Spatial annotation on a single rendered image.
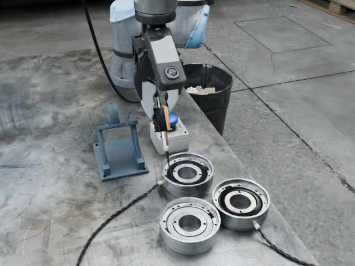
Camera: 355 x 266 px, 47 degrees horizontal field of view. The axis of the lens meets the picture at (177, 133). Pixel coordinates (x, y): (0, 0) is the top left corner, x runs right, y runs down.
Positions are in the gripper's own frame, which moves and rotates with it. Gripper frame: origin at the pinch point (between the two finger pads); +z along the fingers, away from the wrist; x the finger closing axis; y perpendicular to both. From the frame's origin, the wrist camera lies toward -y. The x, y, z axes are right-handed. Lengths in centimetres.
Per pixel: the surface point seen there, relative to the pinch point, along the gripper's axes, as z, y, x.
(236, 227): 11.5, -22.3, -7.7
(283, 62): 94, 187, -149
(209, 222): 10.3, -20.8, -3.1
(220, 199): 10.2, -16.2, -7.0
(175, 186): 9.6, -11.1, 0.1
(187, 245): 9.6, -24.8, 2.4
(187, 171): 11.4, -5.4, -4.1
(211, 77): 57, 114, -59
